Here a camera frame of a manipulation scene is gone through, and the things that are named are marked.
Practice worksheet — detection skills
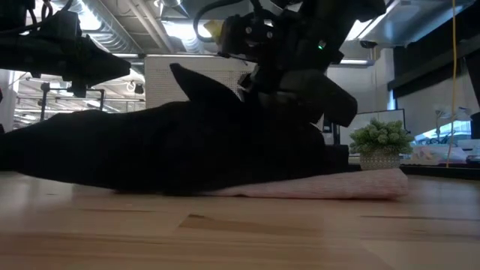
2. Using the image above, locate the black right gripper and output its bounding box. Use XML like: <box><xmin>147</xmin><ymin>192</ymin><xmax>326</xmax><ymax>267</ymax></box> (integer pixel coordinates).
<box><xmin>219</xmin><ymin>13</ymin><xmax>358</xmax><ymax>128</ymax></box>

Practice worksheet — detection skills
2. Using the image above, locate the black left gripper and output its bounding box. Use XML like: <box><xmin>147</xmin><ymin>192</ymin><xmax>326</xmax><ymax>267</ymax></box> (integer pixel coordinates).
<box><xmin>0</xmin><ymin>10</ymin><xmax>132</xmax><ymax>98</ymax></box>

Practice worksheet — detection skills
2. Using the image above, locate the black aluminium table frame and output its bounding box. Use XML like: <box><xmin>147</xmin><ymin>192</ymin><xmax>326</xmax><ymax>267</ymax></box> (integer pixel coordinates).
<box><xmin>397</xmin><ymin>163</ymin><xmax>480</xmax><ymax>180</ymax></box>

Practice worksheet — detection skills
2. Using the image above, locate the black garment with printed waistband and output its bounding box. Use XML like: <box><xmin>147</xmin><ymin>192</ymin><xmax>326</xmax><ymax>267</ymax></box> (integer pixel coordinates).
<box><xmin>0</xmin><ymin>62</ymin><xmax>352</xmax><ymax>197</ymax></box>

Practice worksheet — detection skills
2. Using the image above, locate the black metal rack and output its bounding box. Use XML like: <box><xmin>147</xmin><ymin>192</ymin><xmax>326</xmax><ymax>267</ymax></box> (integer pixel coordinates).
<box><xmin>39</xmin><ymin>82</ymin><xmax>106</xmax><ymax>122</ymax></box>

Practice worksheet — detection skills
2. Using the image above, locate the green potted plant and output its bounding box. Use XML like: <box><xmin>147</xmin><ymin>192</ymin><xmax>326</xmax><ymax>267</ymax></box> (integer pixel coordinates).
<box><xmin>348</xmin><ymin>118</ymin><xmax>416</xmax><ymax>172</ymax></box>

